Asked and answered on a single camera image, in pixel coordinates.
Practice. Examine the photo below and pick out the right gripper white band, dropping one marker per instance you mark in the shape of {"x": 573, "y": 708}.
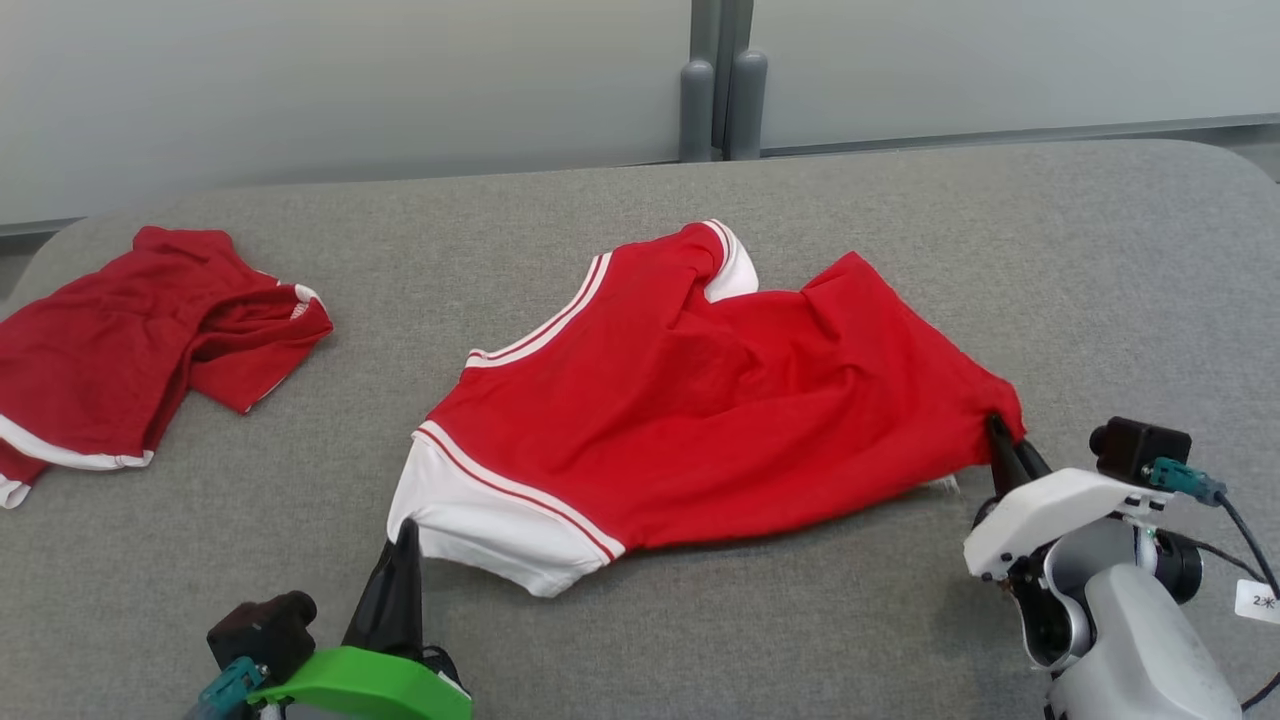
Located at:
{"x": 1060, "y": 505}

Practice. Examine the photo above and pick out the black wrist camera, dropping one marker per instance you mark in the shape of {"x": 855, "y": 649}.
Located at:
{"x": 1140, "y": 448}
{"x": 260, "y": 630}

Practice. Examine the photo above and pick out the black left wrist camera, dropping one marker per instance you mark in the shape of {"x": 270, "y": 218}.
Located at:
{"x": 260, "y": 630}

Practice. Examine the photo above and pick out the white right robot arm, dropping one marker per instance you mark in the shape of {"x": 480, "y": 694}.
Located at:
{"x": 1150, "y": 650}

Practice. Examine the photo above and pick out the grey cylindrical post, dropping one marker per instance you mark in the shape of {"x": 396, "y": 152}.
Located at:
{"x": 746, "y": 105}
{"x": 697, "y": 110}

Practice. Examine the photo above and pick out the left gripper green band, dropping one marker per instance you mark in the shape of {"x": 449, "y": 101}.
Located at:
{"x": 370, "y": 690}

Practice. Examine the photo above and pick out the grey vertical wall mullion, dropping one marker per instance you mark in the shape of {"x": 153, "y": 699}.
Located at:
{"x": 722, "y": 30}

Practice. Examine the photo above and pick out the grey fabric sofa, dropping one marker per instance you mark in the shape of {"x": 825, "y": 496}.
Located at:
{"x": 700, "y": 640}

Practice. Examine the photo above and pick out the grey wall base rail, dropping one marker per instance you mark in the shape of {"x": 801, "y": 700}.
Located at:
{"x": 1000, "y": 137}

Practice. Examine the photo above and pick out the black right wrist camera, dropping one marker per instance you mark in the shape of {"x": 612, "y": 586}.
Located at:
{"x": 1140, "y": 448}

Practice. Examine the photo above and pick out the red shorts white trim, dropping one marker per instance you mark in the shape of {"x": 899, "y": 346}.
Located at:
{"x": 110, "y": 350}

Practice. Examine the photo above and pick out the red basketball jersey white sleeves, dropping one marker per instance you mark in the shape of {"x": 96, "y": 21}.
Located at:
{"x": 720, "y": 420}

